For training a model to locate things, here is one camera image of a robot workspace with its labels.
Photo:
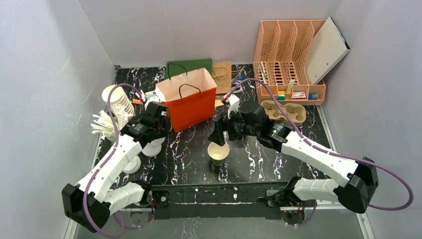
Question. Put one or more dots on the white cup lids stack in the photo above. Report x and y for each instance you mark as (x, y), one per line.
(133, 165)

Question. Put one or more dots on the brown kraft paper bag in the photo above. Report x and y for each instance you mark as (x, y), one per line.
(221, 73)

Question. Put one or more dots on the metal base rail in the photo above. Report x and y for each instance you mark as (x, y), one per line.
(222, 200)

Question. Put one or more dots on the orange paper bag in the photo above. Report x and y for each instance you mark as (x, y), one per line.
(189, 97)

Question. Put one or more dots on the pink desk file organizer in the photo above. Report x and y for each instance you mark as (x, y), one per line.
(279, 61)

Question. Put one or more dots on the tall stack paper cups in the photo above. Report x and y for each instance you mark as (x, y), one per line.
(118, 101)

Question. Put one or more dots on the green paper bag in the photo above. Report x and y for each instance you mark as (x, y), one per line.
(174, 68)

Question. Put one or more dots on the white board panel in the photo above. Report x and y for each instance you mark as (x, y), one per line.
(327, 48)

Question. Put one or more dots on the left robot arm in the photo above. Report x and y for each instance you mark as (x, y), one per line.
(112, 165)

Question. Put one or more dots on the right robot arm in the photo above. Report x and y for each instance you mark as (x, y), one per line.
(350, 183)

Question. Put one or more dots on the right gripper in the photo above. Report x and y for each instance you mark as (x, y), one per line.
(223, 124)

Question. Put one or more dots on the white lids partial stack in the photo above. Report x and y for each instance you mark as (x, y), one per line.
(153, 148)

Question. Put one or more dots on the green cup of straws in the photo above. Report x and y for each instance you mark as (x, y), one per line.
(102, 124)

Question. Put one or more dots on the stack of pulp cup carriers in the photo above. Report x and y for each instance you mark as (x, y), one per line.
(295, 112)

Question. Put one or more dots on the red small box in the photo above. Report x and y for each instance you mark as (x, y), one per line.
(299, 96)

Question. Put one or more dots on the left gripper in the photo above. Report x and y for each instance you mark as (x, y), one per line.
(158, 114)

